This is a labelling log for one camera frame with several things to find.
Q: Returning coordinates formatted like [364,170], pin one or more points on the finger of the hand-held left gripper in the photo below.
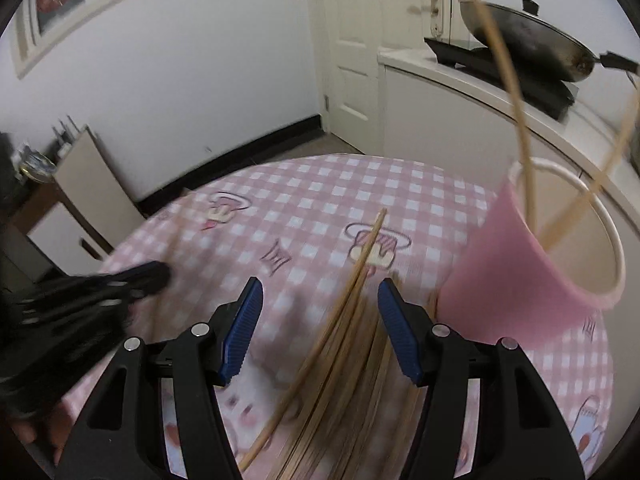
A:
[142,276]

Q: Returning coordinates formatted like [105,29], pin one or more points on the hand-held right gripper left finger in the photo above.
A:
[245,330]

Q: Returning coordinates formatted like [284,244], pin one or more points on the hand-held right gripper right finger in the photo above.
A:
[397,330]

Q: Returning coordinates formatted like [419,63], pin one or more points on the bunch of bamboo chopsticks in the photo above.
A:
[345,360]

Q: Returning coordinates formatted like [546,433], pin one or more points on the pink cup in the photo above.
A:
[500,270]

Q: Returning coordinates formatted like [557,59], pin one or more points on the long bamboo chopstick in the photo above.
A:
[607,170]
[500,55]

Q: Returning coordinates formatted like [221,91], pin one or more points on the brown and white cabinet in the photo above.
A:
[55,230]

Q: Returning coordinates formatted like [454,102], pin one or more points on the pink checked tablecloth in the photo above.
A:
[310,200]

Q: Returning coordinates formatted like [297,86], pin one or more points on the shiny metal bowl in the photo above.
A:
[35,164]

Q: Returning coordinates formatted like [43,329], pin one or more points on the white counter cabinet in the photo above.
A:
[440,125]

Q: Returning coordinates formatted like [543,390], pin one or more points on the white door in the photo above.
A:
[355,60]

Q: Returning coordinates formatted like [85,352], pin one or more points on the black induction cooker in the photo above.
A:
[460,52]

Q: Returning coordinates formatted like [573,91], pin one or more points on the steel wok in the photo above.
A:
[550,57]

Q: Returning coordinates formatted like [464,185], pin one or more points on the glass wok lid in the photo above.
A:
[525,20]

